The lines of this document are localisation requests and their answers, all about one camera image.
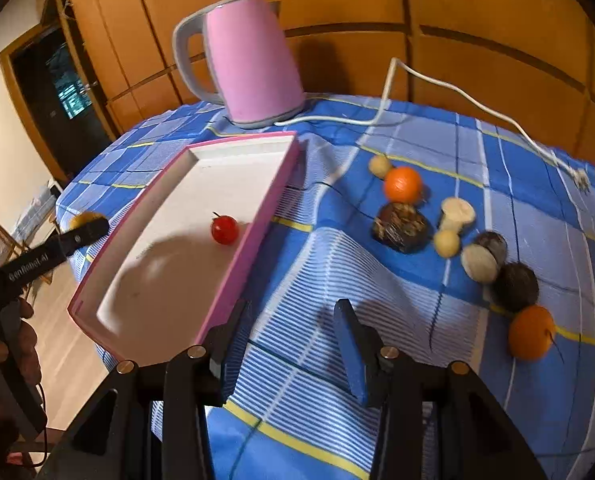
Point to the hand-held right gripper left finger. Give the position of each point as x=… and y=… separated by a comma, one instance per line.
x=230, y=345

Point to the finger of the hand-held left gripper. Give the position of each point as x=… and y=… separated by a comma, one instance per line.
x=85, y=236

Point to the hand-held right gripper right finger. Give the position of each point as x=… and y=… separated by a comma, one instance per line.
x=352, y=355

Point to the yellow fruit piece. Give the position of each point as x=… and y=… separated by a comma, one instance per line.
x=84, y=220

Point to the pink tray with white inside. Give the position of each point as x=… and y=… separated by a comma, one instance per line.
x=177, y=270

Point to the dark brown rough fruit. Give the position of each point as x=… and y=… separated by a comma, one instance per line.
x=401, y=227

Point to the small tan round fruit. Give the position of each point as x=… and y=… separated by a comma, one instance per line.
x=446, y=243
x=380, y=166

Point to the dark sugarcane piece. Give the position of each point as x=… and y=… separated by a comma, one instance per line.
x=479, y=261

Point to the pale peeled stem piece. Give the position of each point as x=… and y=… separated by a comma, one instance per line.
x=457, y=212

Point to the orange tangerine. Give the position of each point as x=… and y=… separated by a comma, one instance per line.
x=402, y=185
x=531, y=332

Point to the dark round smooth fruit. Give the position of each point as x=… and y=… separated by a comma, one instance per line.
x=516, y=286

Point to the person's left hand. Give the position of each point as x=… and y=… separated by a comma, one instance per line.
x=30, y=355

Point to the pale bundle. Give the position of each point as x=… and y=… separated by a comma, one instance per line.
x=35, y=210

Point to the blue plaid tablecloth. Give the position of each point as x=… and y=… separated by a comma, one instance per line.
x=327, y=270

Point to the red cherry tomato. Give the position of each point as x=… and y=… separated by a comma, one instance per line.
x=224, y=230

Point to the dark open doorway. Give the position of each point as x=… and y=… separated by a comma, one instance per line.
x=42, y=110

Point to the pink electric kettle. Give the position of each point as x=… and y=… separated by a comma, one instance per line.
x=252, y=60

